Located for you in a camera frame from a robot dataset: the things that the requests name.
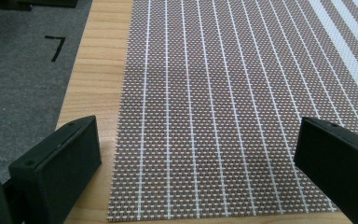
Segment brown woven striped placemat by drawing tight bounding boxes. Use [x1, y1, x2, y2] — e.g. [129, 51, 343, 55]
[106, 0, 358, 222]

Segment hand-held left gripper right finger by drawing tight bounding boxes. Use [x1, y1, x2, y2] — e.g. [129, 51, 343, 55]
[293, 116, 358, 224]

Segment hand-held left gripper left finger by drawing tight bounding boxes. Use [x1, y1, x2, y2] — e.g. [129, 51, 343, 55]
[7, 115, 103, 224]

